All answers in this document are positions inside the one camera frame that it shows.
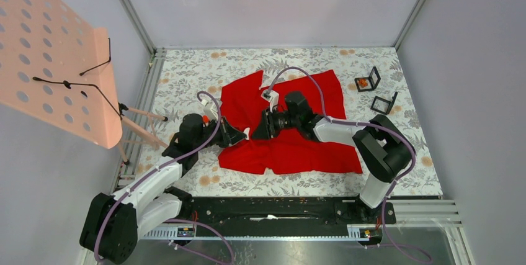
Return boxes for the pink perforated music stand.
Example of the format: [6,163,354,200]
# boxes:
[1,0,165,149]

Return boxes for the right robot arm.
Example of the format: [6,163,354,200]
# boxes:
[251,91,416,223]

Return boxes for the round orange white brooch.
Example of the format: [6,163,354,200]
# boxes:
[243,127,250,140]

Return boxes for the black display box with orange brooch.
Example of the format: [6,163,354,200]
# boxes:
[354,66,381,92]

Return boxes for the purple cable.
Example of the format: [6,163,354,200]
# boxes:
[267,66,433,264]
[93,91,236,265]

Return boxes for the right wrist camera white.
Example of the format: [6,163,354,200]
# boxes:
[261,89,279,110]

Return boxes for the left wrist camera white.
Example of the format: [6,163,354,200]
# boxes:
[201,99,222,122]

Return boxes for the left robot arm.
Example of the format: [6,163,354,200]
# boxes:
[79,114,249,264]

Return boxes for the red shirt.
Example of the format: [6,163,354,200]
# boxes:
[218,70,363,174]

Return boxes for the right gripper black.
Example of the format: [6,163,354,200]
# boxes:
[251,106,301,140]

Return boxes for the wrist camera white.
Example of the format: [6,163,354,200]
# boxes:
[261,89,279,110]
[201,99,222,122]

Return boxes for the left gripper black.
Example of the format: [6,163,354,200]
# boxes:
[194,115,247,151]

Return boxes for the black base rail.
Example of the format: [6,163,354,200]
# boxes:
[176,197,397,238]

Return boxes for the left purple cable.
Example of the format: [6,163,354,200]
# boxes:
[93,91,236,265]

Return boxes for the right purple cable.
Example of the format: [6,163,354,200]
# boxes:
[267,66,433,264]

